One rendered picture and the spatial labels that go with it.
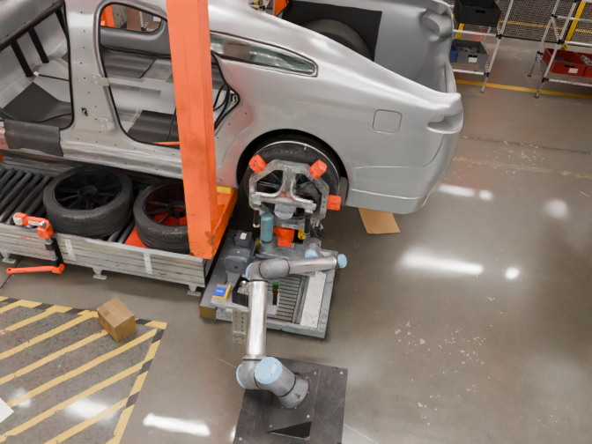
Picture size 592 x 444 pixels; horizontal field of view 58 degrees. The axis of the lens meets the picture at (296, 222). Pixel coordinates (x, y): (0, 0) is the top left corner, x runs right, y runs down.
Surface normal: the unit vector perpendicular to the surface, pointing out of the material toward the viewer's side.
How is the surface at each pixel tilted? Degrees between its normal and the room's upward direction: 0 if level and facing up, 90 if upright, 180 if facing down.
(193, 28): 90
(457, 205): 0
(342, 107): 90
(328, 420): 0
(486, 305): 0
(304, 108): 90
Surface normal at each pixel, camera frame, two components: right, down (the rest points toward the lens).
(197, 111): -0.17, 0.66
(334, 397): 0.07, -0.74
